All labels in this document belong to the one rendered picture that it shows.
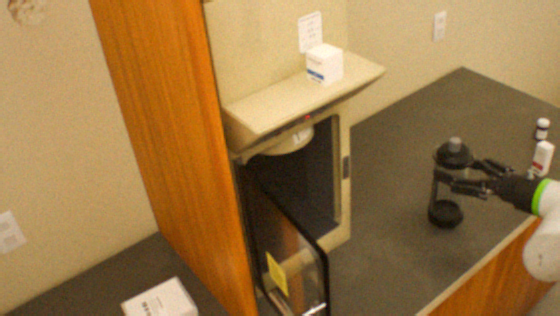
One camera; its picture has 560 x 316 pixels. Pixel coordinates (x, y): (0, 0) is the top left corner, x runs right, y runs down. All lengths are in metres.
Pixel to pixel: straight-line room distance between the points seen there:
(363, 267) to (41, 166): 0.86
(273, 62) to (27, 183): 0.71
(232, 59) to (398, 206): 0.81
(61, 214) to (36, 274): 0.20
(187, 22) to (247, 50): 0.22
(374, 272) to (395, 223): 0.19
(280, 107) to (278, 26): 0.15
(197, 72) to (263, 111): 0.18
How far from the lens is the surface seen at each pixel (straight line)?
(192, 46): 0.79
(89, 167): 1.43
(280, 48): 1.01
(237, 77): 0.97
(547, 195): 1.26
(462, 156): 1.38
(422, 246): 1.47
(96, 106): 1.36
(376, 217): 1.54
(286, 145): 1.15
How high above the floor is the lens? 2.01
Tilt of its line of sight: 37 degrees down
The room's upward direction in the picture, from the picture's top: 7 degrees counter-clockwise
